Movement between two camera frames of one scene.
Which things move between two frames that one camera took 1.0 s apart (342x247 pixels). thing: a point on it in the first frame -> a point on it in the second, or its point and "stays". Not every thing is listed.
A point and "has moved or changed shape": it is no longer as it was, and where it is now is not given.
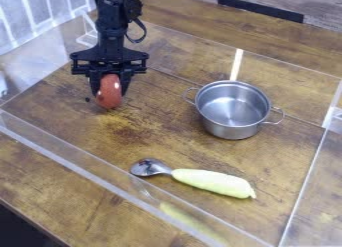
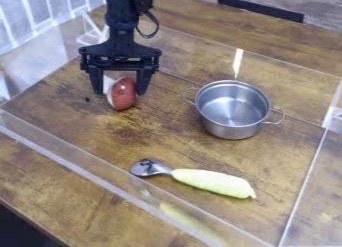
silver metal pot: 233,107 stays
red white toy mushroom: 108,95 has moved or changed shape
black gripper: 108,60 -> 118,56
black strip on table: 251,7 stays
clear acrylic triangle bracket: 89,38 stays
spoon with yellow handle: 203,179 stays
